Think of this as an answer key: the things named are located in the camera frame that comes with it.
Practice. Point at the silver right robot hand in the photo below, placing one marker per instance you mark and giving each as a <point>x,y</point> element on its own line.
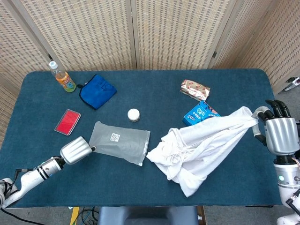
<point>281,133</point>

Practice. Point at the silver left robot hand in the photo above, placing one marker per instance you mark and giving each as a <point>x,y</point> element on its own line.
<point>75,150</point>

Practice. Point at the frosted plastic zip bag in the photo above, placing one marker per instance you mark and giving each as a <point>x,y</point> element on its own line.
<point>122,145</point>

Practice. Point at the white clothes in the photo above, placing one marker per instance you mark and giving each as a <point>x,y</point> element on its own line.
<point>201,150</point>

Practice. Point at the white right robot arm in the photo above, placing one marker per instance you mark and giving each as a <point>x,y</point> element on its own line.
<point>287,180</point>

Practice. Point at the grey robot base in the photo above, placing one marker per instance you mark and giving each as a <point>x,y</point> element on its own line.
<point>147,216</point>

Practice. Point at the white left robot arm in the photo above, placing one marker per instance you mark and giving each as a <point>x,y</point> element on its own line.
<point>30,178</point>

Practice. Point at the red flat clear case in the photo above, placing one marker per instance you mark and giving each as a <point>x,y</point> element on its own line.
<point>67,122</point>

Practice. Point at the white device on floor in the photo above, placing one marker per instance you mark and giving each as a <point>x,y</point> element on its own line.
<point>293,84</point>

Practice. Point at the blue folded microfiber cloth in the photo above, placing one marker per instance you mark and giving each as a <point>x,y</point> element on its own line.
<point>98,91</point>

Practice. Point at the teal table cover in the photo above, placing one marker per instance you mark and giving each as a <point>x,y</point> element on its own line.
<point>131,182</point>

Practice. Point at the yellow floor strip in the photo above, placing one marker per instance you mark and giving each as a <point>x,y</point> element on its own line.
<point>74,215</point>

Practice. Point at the orange Qoo drink bottle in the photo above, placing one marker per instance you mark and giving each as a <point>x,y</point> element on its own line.
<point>66,83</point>

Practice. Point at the blue cookie box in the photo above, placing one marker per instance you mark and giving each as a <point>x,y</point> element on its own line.
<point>199,113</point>

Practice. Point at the gold red snack package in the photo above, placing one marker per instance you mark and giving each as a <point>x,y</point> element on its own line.
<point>194,90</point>

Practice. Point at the woven folding screen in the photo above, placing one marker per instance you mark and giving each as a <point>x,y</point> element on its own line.
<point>93,35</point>

